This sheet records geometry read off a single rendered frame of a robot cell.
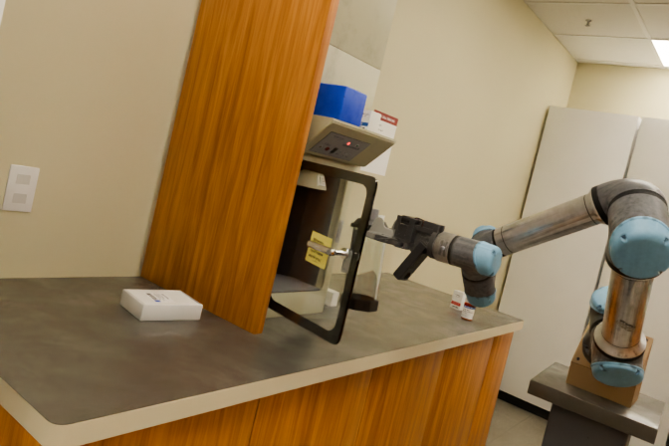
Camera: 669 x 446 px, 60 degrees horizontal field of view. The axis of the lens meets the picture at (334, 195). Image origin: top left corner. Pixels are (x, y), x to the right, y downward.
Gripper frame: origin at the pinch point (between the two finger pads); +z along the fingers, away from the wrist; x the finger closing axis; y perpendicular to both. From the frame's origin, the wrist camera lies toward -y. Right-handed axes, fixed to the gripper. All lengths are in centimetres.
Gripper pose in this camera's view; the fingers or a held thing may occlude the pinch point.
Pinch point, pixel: (371, 234)
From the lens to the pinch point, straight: 156.9
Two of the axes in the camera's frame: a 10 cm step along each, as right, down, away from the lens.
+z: -7.8, -2.0, 6.0
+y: 2.2, -9.7, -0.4
